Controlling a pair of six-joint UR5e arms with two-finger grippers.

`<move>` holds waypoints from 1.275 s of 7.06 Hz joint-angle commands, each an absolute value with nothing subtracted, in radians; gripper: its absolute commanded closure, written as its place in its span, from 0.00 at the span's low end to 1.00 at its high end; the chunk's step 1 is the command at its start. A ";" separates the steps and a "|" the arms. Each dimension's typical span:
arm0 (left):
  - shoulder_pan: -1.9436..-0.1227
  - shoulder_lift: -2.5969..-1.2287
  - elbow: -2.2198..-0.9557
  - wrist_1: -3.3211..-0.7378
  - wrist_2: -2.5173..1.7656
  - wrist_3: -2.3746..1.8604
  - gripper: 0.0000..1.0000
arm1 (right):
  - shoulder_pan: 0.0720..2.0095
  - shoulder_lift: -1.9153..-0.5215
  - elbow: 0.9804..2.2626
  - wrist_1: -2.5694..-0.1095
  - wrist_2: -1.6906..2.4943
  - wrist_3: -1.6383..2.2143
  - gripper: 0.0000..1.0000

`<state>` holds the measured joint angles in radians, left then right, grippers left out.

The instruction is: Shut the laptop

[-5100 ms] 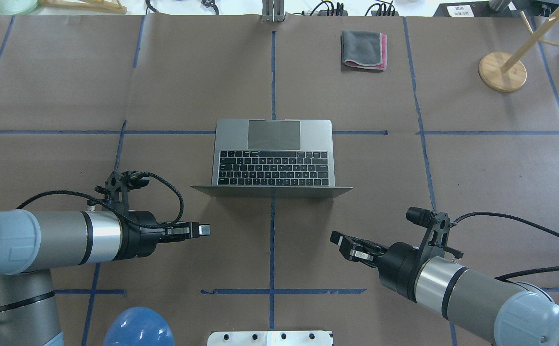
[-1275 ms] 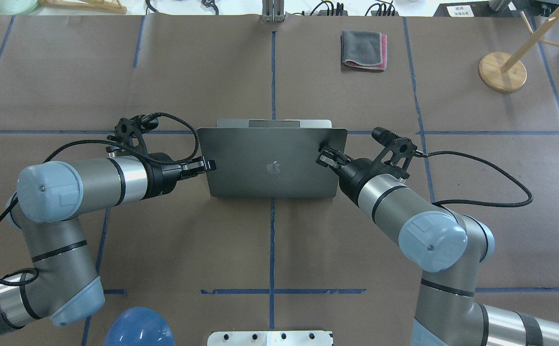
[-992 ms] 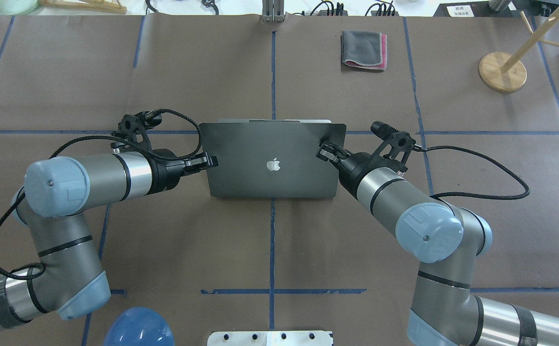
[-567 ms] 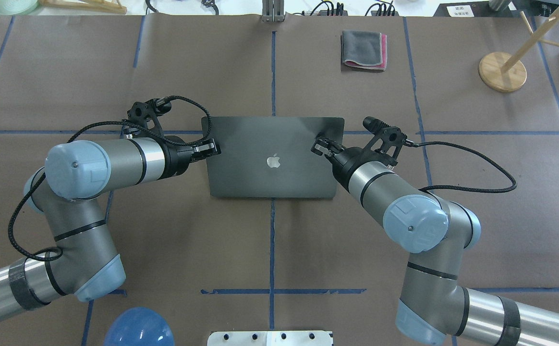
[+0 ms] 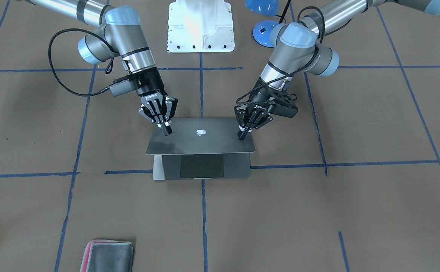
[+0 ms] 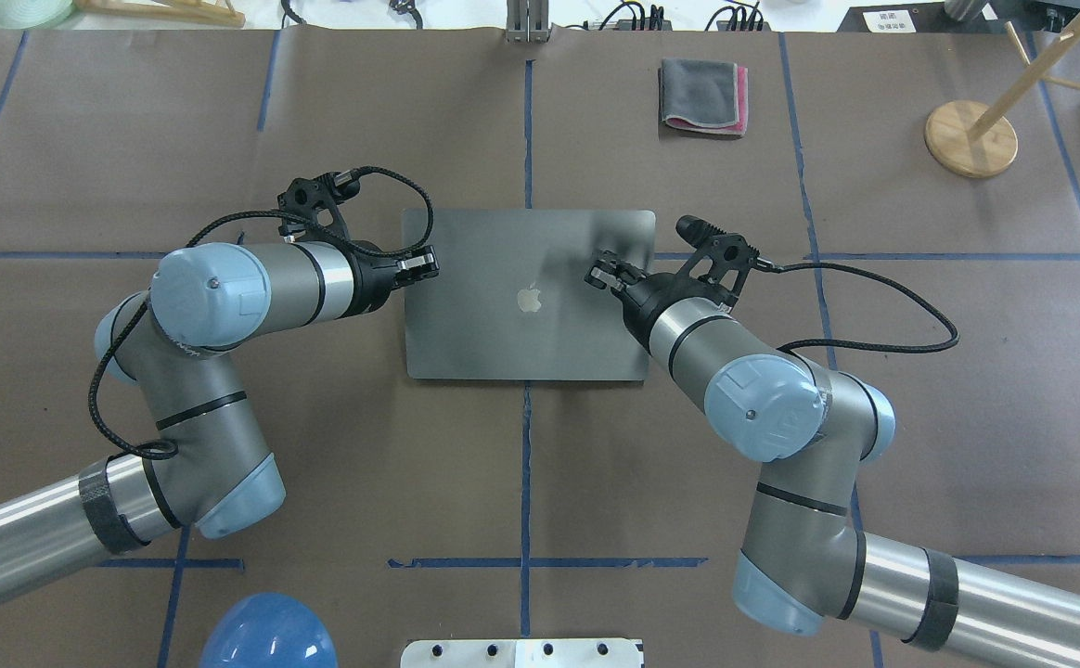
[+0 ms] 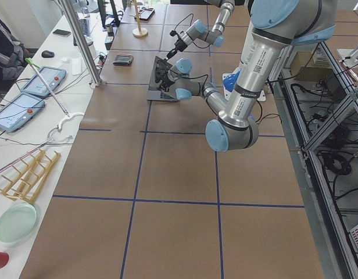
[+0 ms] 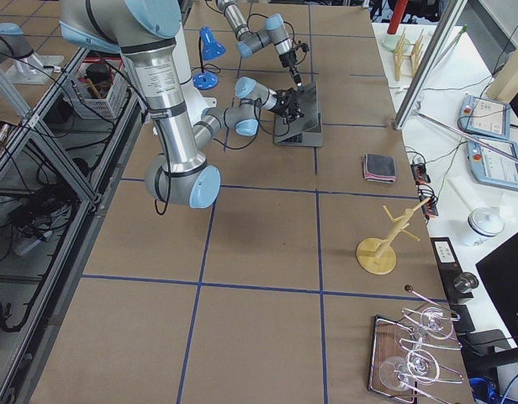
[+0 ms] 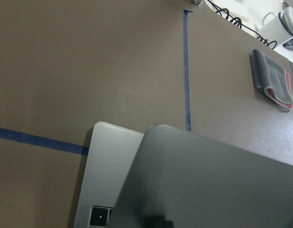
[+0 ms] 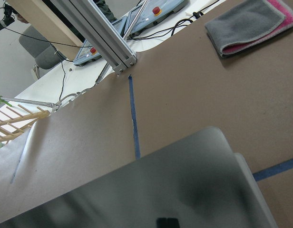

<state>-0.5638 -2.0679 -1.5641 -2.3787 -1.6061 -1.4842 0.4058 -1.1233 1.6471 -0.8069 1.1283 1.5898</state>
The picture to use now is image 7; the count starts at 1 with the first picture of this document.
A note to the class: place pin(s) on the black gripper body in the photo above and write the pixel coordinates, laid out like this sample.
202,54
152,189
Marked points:
162,76
177,46

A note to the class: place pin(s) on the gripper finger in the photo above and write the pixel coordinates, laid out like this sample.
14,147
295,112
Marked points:
171,54

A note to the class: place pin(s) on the grey laptop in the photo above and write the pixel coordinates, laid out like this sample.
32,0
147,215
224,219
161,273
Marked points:
154,93

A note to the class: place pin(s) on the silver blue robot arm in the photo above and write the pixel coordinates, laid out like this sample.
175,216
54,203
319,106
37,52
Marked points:
197,30
273,26

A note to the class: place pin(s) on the dark folded wallet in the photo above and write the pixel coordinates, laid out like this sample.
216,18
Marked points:
123,60

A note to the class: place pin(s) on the blue desk lamp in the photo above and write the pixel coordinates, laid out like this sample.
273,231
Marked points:
238,107

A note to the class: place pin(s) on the black keyboard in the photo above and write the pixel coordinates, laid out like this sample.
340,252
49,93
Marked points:
85,26

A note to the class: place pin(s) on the black smartphone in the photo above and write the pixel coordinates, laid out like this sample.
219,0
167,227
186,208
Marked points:
62,33

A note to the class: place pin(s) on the black computer mouse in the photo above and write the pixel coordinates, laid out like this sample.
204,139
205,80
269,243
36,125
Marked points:
47,54

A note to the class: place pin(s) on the cardboard box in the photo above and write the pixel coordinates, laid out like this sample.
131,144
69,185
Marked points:
307,71

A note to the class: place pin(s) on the reacher grabber stick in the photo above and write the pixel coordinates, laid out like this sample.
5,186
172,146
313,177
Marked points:
68,116

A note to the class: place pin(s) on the near teach pendant tablet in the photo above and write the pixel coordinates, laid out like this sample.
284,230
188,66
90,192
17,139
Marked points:
15,114

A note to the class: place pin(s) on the seated person grey jacket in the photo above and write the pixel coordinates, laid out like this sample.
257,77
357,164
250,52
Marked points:
12,57

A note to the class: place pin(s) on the wooden dish rack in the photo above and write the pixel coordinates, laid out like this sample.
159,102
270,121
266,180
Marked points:
26,178

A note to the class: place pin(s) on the pale green plate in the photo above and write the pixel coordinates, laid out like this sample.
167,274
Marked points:
17,222

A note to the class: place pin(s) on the aluminium frame post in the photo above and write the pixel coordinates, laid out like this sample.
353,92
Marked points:
70,15

